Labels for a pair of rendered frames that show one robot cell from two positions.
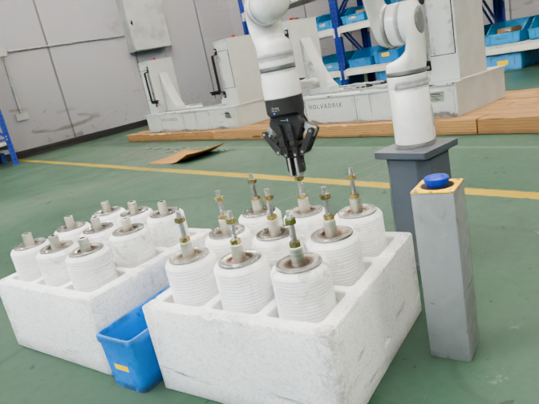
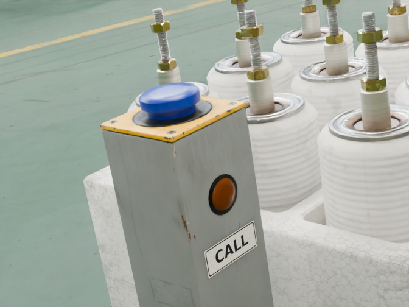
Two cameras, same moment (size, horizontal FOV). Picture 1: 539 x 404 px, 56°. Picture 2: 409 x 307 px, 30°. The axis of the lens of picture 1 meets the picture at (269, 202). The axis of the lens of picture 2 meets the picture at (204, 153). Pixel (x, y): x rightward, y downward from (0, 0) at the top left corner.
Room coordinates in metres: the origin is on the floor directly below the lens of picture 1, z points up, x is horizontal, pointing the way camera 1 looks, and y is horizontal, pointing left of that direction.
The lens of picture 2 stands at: (0.90, -0.75, 0.46)
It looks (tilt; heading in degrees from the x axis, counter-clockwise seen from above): 21 degrees down; 101
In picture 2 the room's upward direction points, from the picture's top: 9 degrees counter-clockwise
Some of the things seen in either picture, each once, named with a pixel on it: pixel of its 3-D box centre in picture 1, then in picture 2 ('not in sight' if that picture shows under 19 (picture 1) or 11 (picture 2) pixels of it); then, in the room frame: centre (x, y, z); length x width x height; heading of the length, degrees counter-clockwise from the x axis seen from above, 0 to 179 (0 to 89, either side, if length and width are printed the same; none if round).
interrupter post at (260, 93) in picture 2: (330, 228); (260, 95); (0.83, -0.10, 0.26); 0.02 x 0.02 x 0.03
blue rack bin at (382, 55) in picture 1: (397, 50); not in sight; (6.29, -1.90, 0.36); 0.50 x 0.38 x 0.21; 128
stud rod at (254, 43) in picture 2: (326, 207); (255, 53); (0.83, -0.10, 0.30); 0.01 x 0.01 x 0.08
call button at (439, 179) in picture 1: (436, 182); (171, 105); (0.79, -0.28, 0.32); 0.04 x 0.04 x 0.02
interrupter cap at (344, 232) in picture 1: (331, 234); (262, 108); (0.83, -0.10, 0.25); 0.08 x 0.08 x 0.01
